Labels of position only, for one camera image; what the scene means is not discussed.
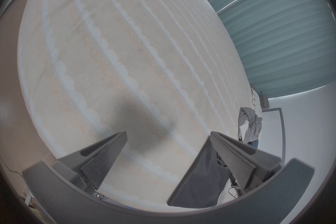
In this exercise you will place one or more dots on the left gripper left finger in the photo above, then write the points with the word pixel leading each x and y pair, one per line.
pixel 99 162

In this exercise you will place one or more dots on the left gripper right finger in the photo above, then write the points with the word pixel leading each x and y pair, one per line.
pixel 244 162

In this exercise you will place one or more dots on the black T-shirt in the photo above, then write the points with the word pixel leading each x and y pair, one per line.
pixel 202 181

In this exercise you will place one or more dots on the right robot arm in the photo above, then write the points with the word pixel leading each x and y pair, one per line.
pixel 237 186

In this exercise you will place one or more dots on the pile of clothes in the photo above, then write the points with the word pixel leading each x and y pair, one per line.
pixel 250 123

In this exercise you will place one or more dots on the bed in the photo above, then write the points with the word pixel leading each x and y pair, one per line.
pixel 131 60

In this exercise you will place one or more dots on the white printed pillow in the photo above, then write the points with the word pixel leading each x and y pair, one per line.
pixel 256 102

